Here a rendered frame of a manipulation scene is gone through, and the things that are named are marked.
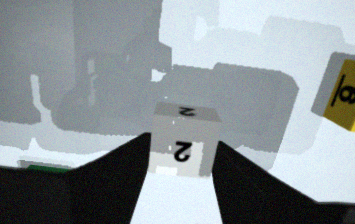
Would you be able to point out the green block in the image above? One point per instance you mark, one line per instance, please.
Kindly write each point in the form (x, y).
(45, 168)

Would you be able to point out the grey block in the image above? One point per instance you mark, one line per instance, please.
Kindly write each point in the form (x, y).
(184, 140)

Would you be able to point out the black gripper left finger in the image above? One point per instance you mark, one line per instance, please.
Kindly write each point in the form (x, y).
(103, 191)

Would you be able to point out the yellow block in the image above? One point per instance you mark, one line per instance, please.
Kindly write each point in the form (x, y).
(340, 108)

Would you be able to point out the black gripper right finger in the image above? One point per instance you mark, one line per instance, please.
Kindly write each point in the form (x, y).
(248, 194)

